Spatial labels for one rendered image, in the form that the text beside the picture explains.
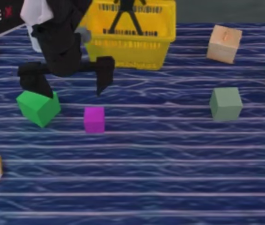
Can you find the beige cardboard box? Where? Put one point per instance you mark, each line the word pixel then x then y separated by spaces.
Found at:
pixel 223 44

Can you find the bright green cube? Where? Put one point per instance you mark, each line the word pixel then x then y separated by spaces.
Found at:
pixel 39 109

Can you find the magenta cube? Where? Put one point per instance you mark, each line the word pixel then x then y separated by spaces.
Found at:
pixel 94 119

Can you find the yellow plastic shopping basket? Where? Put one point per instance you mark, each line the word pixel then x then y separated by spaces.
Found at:
pixel 132 35

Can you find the pale green cube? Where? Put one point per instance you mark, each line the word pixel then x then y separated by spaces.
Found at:
pixel 226 104

